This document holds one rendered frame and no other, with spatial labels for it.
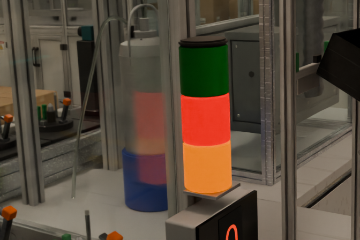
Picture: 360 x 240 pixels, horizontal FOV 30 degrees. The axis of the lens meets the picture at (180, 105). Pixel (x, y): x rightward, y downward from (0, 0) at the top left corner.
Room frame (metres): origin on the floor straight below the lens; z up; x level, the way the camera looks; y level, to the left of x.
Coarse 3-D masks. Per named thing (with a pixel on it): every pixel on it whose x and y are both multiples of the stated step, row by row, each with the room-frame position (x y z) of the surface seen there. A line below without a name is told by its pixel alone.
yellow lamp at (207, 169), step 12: (228, 144) 0.66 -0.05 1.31; (192, 156) 0.66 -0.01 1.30; (204, 156) 0.65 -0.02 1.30; (216, 156) 0.65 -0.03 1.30; (228, 156) 0.66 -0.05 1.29; (192, 168) 0.66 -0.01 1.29; (204, 168) 0.65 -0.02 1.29; (216, 168) 0.65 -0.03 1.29; (228, 168) 0.66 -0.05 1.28; (192, 180) 0.66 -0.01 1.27; (204, 180) 0.65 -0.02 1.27; (216, 180) 0.65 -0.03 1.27; (228, 180) 0.66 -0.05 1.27; (204, 192) 0.65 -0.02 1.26
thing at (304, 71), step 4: (308, 64) 1.12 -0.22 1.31; (312, 64) 1.12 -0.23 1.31; (316, 64) 1.13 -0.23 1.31; (300, 68) 1.09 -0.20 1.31; (304, 68) 1.09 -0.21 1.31; (308, 68) 1.10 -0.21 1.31; (312, 68) 1.11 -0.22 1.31; (316, 68) 1.13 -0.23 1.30; (300, 72) 1.07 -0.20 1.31; (304, 72) 1.09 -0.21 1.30; (308, 72) 1.10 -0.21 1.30; (312, 72) 1.11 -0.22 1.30; (296, 76) 1.06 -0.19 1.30; (300, 76) 1.07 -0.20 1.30; (304, 76) 1.09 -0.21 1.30
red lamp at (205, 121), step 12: (216, 96) 0.66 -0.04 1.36; (228, 96) 0.67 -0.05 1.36; (192, 108) 0.65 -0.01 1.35; (204, 108) 0.65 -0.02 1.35; (216, 108) 0.65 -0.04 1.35; (228, 108) 0.67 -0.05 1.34; (192, 120) 0.65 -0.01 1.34; (204, 120) 0.65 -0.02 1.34; (216, 120) 0.65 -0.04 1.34; (228, 120) 0.66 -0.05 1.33; (192, 132) 0.65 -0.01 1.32; (204, 132) 0.65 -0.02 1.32; (216, 132) 0.65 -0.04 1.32; (228, 132) 0.66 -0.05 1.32; (192, 144) 0.66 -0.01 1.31; (204, 144) 0.65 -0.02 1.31; (216, 144) 0.65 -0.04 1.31
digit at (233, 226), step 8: (240, 208) 0.68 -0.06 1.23; (224, 216) 0.65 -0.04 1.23; (232, 216) 0.66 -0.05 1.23; (240, 216) 0.68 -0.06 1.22; (224, 224) 0.65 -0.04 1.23; (232, 224) 0.66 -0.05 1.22; (240, 224) 0.68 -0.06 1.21; (224, 232) 0.65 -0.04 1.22; (232, 232) 0.66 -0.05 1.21; (240, 232) 0.68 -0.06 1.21
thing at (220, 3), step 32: (224, 0) 1.89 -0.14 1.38; (256, 0) 1.83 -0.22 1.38; (224, 32) 1.89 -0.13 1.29; (256, 32) 1.83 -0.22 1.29; (256, 64) 1.83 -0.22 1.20; (256, 96) 1.83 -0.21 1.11; (320, 96) 2.11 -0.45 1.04; (256, 128) 1.83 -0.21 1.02; (320, 128) 2.11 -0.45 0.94; (256, 160) 1.84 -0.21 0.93
